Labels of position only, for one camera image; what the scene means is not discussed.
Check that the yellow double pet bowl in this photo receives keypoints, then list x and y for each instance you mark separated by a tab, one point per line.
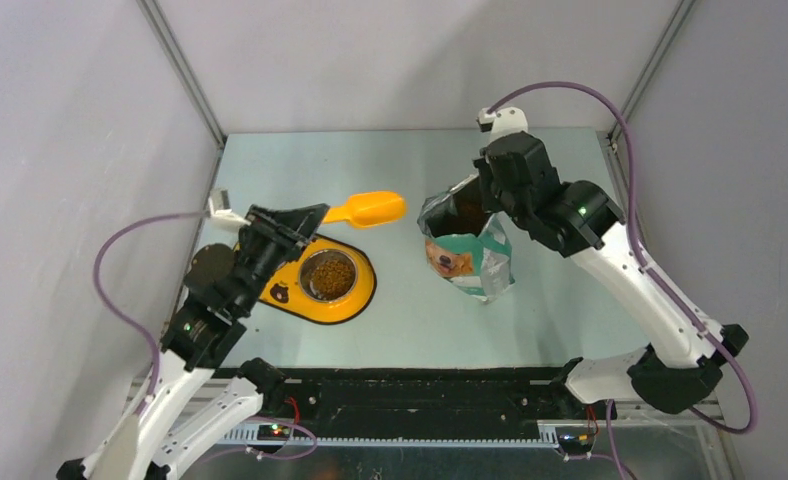
289	290

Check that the yellow plastic scoop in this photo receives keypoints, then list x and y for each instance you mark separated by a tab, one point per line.
368	210

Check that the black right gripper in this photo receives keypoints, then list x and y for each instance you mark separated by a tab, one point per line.
483	164

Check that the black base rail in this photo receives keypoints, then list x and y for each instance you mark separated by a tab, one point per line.
420	401

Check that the aluminium frame rail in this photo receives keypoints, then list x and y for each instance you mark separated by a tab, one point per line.
400	437

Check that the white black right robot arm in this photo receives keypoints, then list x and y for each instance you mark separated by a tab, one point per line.
681	365

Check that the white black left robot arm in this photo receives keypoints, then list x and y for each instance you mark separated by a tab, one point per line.
223	285

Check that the green white pet food bag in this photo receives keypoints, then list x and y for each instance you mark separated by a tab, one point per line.
464	245

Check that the brown pet food kibble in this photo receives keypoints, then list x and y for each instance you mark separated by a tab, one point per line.
332	279

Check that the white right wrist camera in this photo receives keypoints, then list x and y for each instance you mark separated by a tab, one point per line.
502	122

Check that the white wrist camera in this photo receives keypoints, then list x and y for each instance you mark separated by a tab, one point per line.
220	213
502	122

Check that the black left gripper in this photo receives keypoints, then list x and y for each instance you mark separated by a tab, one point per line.
292	228

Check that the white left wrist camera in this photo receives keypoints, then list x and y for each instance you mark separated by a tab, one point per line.
220	213

